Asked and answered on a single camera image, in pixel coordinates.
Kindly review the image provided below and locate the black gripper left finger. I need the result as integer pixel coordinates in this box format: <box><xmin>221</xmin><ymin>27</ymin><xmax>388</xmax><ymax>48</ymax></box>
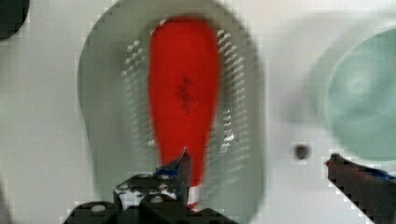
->
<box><xmin>113</xmin><ymin>147</ymin><xmax>192</xmax><ymax>209</ymax></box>

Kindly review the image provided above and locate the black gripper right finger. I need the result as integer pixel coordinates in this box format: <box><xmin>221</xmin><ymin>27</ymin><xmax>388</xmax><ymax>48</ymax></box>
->
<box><xmin>325</xmin><ymin>153</ymin><xmax>396</xmax><ymax>224</ymax></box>

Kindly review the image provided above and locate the red ketchup bottle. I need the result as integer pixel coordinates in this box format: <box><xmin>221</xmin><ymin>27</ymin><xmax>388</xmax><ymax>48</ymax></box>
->
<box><xmin>148</xmin><ymin>17</ymin><xmax>220</xmax><ymax>208</ymax></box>

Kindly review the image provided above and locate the green strainer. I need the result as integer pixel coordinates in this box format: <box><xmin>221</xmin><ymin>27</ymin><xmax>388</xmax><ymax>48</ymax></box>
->
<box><xmin>78</xmin><ymin>0</ymin><xmax>264</xmax><ymax>224</ymax></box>

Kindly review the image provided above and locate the green cup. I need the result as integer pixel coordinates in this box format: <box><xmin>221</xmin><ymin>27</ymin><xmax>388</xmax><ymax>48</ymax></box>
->
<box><xmin>311</xmin><ymin>27</ymin><xmax>396</xmax><ymax>161</ymax></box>

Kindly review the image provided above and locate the black cylinder post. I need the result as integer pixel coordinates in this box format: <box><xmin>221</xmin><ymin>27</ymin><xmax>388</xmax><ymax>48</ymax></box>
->
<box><xmin>0</xmin><ymin>0</ymin><xmax>30</xmax><ymax>41</ymax></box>

